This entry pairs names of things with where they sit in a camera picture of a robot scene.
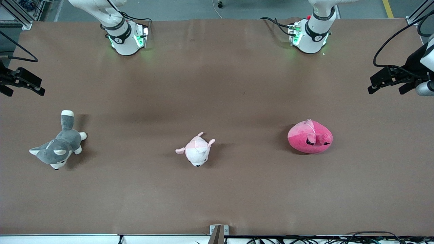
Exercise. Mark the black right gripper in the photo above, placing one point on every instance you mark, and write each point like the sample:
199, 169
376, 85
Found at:
4, 77

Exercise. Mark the aluminium frame profile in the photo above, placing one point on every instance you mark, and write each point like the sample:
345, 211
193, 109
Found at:
418, 13
17, 13

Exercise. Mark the white table edge strip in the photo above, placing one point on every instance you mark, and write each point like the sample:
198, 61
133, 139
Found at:
67, 239

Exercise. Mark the pink flamingo plush toy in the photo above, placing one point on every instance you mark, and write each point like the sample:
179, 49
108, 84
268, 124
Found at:
307, 135

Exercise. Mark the grey white husky plush toy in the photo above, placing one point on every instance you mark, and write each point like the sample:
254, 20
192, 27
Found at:
59, 149

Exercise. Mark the brown table cover sheet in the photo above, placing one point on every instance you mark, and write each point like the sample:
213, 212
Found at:
237, 196

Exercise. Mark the white pink pig plush toy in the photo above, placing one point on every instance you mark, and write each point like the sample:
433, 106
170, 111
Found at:
196, 152

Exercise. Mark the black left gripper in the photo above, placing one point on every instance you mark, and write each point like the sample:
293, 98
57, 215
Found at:
414, 64

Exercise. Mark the metal table edge bracket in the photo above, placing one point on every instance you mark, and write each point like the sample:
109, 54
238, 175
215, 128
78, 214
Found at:
218, 234

